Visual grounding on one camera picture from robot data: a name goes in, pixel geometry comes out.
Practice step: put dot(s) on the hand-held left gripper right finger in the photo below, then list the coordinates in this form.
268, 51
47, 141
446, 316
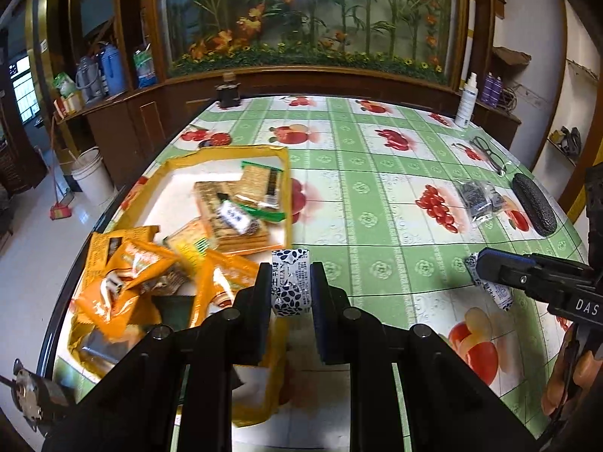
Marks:
322, 320

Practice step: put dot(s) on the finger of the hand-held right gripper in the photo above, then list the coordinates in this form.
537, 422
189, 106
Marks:
497, 264

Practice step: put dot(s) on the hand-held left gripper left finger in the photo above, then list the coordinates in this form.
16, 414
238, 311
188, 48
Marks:
263, 315

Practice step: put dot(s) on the flower print white candy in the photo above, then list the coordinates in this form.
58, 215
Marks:
238, 216
501, 296

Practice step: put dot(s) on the leaf print white candy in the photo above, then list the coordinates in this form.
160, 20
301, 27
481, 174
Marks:
292, 282

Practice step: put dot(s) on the small orange snack packet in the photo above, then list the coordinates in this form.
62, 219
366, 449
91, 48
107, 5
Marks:
221, 287
127, 287

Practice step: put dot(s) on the yellow cracker packet green label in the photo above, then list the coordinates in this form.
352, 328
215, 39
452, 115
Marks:
191, 245

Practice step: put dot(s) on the golden cracker packet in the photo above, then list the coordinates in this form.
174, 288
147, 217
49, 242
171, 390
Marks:
212, 202

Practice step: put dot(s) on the beige cracker packet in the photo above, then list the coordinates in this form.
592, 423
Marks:
256, 183

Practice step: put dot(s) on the yellow cardboard box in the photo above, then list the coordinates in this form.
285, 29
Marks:
181, 174

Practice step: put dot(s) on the silver foil packet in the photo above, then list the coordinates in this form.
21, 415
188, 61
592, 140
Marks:
101, 351

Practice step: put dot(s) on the large orange cracker packet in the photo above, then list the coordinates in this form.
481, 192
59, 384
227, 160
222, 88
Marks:
106, 249

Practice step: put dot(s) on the person's right hand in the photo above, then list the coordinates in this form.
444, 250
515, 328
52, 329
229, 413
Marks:
556, 386

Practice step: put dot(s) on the clear black sesame packet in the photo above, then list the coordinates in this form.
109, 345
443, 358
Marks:
476, 200

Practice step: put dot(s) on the black patterned glasses case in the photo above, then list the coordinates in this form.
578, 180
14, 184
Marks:
534, 205

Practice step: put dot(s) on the green fruit print tablecloth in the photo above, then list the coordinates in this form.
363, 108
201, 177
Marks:
367, 245

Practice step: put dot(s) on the black eyeglasses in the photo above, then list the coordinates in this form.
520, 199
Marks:
485, 153

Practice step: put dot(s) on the dark tool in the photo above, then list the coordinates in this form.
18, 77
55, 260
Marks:
567, 141

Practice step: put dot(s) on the white spray bottle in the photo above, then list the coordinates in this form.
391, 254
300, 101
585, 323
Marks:
465, 103

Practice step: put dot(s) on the purple bottles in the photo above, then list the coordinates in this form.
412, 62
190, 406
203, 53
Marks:
492, 90

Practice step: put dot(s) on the white plastic bucket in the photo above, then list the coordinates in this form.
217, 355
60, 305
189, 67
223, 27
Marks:
93, 176

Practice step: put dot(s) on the small black ink bottle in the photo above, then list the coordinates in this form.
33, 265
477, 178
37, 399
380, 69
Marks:
228, 94

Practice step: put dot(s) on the red broom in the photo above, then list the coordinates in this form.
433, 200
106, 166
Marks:
60, 207

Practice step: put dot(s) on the wooden display cabinet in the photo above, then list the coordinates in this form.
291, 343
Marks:
141, 117

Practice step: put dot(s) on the clear plastic bottle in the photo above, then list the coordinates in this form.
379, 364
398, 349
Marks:
144, 68

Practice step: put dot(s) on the blue thermos flask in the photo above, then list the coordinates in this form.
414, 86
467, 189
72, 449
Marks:
112, 70

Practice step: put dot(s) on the grey water jug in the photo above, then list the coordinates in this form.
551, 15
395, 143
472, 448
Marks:
88, 80

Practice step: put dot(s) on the green white bag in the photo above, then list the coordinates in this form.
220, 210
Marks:
64, 85

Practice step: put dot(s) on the flower bamboo glass panel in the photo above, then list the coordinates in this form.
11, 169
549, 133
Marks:
311, 14

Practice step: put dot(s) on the window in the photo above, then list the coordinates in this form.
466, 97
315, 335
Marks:
24, 89

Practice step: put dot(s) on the metal bracket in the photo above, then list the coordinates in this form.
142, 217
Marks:
33, 391

